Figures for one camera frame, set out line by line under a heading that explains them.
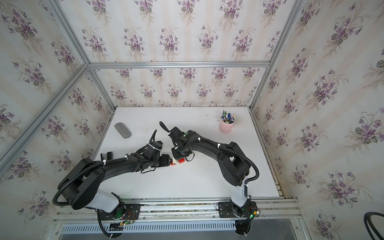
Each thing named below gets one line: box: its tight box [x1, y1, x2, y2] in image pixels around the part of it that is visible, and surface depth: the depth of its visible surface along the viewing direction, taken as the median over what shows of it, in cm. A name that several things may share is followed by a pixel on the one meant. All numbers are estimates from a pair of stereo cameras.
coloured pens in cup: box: [220, 109, 236, 124], surface depth 103 cm
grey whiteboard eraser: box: [114, 122, 132, 139], surface depth 105 cm
